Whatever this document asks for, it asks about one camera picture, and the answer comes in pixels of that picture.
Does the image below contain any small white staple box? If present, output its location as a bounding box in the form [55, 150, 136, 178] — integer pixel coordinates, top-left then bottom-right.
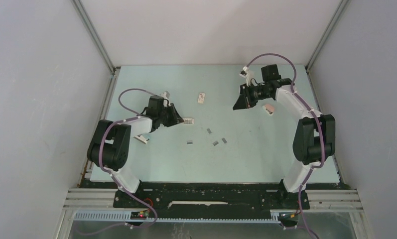
[197, 93, 206, 104]

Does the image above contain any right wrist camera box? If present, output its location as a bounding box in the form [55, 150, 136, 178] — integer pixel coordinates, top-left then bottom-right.
[240, 66, 254, 86]

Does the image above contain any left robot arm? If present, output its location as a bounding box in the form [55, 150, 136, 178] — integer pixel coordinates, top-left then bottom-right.
[87, 95, 184, 208]

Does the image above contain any small pink stapler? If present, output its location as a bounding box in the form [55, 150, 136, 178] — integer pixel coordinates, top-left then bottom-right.
[262, 104, 275, 116]

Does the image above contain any white staple box barcode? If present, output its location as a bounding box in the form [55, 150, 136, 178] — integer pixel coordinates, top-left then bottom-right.
[183, 118, 195, 124]

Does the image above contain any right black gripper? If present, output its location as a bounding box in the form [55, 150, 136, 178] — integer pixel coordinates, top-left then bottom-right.
[233, 82, 271, 111]

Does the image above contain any white cable duct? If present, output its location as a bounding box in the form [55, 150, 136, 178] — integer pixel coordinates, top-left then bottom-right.
[73, 210, 279, 224]

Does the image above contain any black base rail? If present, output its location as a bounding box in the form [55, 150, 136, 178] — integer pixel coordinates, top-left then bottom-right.
[113, 182, 310, 219]

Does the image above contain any grey white stapler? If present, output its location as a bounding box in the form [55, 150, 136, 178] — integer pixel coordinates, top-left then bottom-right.
[134, 135, 149, 144]

